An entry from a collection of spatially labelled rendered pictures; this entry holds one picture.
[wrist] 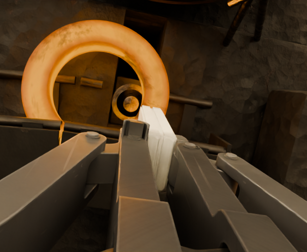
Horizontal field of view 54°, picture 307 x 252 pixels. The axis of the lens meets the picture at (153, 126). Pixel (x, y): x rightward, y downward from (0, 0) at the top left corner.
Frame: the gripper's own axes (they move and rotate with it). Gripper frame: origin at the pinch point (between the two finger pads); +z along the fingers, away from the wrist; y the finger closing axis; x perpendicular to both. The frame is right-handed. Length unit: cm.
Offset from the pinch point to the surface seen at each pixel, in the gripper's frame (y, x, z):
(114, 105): -2.8, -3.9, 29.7
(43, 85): -11.5, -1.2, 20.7
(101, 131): -3.6, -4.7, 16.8
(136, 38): -1.4, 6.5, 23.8
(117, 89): -2.8, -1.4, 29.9
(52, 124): -9.1, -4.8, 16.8
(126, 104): -1.0, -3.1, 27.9
